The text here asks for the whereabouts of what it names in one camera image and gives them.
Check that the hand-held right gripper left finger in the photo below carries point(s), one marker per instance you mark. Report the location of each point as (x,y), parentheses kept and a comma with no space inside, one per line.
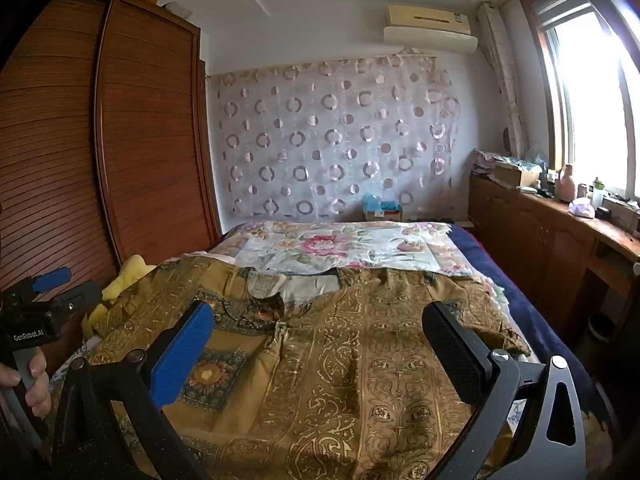
(186,355)

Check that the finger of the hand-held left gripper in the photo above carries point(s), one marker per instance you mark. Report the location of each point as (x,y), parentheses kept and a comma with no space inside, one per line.
(52,278)
(82,294)

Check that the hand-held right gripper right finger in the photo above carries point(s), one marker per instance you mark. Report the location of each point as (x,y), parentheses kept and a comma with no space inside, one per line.
(455,355)

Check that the golden brown patterned garment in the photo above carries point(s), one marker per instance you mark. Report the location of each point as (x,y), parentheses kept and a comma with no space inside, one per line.
(350,360)

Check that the person's left hand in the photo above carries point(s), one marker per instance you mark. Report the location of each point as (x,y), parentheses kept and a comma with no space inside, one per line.
(37,385)

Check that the yellow plush toy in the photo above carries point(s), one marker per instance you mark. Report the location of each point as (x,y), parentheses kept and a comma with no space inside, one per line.
(127,275)

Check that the navy blue blanket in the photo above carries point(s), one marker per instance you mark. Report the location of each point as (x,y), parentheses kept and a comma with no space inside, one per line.
(525,310)

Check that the long wooden cabinet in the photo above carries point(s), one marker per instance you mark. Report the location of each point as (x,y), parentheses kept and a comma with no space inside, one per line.
(540,240)

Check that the small waste bin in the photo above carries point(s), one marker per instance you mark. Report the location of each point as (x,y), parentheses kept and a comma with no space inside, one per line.
(601,329)

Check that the blue tissue pack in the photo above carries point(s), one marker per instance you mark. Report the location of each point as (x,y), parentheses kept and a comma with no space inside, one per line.
(380,206)

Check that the floral patchwork quilt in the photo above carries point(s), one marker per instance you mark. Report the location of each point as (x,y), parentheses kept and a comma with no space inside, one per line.
(325,247)

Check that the brown wooden louvred wardrobe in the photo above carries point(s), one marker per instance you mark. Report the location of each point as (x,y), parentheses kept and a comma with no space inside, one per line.
(150,135)

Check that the cardboard box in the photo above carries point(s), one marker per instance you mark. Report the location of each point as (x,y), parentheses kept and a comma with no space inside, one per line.
(515,176)

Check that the pink faceted ornament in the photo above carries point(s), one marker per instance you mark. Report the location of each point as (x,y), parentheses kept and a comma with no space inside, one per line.
(582,208)

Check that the pile of folded fabrics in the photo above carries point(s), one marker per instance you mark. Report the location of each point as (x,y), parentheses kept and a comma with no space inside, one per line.
(486,160)

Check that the green capped bottle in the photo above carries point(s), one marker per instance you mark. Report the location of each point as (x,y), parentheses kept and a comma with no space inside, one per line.
(598,194)

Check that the window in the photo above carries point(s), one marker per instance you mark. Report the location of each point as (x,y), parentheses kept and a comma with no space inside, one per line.
(590,110)

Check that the white wrapped pipe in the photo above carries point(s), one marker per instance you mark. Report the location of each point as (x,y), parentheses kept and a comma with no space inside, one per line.
(505,75)

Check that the wall air conditioner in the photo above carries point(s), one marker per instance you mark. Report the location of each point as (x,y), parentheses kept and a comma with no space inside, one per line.
(430,30)

